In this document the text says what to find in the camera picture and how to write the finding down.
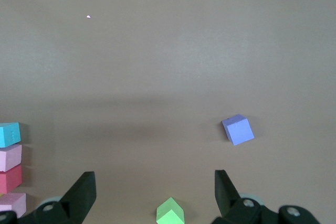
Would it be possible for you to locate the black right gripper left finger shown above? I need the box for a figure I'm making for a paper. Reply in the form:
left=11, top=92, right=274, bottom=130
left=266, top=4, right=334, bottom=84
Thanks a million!
left=33, top=171, right=98, bottom=224

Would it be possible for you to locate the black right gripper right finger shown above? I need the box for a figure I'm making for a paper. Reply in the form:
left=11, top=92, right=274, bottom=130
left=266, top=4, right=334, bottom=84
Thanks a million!
left=209, top=169, right=282, bottom=224

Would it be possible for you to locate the pink foam block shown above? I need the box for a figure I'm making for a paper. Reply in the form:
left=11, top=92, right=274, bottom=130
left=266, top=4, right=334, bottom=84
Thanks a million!
left=0, top=144, right=23, bottom=173
left=0, top=192, right=27, bottom=219

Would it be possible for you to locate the red foam block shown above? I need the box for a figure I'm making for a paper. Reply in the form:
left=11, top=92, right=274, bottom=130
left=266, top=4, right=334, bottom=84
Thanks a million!
left=0, top=165, right=23, bottom=194

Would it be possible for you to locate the light blue foam block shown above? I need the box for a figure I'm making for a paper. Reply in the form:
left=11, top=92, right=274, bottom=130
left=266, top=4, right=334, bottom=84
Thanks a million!
left=0, top=122, right=22, bottom=148

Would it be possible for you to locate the green foam block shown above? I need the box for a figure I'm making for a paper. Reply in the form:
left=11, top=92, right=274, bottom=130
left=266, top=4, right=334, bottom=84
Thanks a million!
left=155, top=196, right=185, bottom=224

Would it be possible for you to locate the purple foam block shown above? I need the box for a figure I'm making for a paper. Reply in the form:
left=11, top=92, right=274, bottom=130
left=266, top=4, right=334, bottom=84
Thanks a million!
left=221, top=113, right=256, bottom=146

